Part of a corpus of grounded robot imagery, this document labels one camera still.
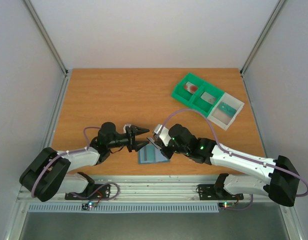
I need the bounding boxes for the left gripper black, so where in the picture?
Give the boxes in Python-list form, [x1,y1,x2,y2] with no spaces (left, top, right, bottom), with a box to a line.
[108,125,150,153]

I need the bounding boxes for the grey card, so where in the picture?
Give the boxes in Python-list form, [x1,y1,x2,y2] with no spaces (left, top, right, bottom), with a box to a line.
[200,92,217,105]

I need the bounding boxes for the small circuit board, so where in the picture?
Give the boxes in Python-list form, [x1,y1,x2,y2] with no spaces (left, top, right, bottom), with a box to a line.
[218,201,238,209]
[81,202,98,211]

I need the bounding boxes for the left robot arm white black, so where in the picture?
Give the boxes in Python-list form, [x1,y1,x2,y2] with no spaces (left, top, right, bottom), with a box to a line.
[19,122,149,202]

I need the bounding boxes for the red circle card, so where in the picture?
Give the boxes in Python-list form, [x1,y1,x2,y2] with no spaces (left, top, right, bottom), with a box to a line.
[183,81,199,94]

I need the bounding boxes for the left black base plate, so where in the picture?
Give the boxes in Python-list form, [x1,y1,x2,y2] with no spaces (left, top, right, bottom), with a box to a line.
[64,184,111,201]

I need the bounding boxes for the green plastic bin far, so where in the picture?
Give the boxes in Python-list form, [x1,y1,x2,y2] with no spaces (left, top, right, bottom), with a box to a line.
[171,73,206,105]

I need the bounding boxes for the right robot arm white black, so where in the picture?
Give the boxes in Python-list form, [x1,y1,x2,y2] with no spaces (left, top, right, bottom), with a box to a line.
[152,124,300,207]

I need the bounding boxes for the white plastic bin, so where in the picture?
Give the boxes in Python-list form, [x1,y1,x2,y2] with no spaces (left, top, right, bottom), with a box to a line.
[207,92,245,131]

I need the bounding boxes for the left aluminium corner post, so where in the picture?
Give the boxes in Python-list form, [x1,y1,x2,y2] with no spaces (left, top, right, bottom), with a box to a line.
[22,0,69,76]

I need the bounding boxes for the green plastic bin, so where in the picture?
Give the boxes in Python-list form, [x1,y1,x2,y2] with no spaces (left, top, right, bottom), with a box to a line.
[188,83,225,117]
[171,73,206,105]

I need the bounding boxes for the aluminium corner post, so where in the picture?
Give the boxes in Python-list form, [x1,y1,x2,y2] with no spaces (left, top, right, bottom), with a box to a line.
[22,0,69,76]
[239,0,288,78]

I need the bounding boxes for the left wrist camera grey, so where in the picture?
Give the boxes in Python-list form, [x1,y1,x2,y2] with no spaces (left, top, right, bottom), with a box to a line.
[123,123,131,133]

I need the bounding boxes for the right small circuit board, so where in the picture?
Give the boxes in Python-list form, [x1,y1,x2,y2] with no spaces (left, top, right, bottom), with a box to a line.
[218,201,238,209]

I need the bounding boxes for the teal card holder wallet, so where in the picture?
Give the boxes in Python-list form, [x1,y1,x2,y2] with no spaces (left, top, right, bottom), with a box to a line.
[138,144,170,165]

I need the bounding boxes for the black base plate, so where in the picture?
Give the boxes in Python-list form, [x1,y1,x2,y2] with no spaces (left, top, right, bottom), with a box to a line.
[64,184,111,201]
[195,184,244,201]

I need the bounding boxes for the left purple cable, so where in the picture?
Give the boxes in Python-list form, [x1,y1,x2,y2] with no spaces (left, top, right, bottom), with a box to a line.
[30,126,121,201]

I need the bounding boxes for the right aluminium corner post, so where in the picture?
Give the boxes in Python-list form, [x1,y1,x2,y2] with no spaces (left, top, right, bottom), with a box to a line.
[239,0,288,78]

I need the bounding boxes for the green plastic bin middle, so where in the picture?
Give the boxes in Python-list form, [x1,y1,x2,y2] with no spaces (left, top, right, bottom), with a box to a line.
[188,83,225,117]

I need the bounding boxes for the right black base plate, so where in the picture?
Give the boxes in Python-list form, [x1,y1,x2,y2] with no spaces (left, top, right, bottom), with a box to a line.
[195,184,244,201]

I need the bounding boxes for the left small circuit board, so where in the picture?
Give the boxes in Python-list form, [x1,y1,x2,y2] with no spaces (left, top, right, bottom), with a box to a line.
[81,202,98,211]

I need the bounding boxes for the teal card black stripe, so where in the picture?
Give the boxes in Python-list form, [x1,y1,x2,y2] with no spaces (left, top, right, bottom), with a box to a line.
[143,145,155,163]

